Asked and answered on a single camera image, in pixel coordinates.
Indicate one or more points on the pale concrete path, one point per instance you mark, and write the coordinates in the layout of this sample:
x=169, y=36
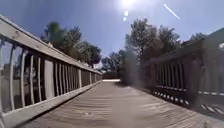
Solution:
x=111, y=80

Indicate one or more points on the group of trees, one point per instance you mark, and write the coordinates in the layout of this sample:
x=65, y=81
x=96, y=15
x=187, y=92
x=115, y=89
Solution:
x=143, y=43

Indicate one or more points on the wooden plank bridge deck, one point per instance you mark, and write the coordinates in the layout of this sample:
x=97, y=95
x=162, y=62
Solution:
x=113, y=106

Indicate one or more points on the pale wooden bridge railing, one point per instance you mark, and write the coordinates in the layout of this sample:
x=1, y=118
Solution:
x=50, y=75

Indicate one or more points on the dark wooden bridge railing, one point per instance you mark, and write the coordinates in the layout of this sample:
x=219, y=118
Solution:
x=186, y=75

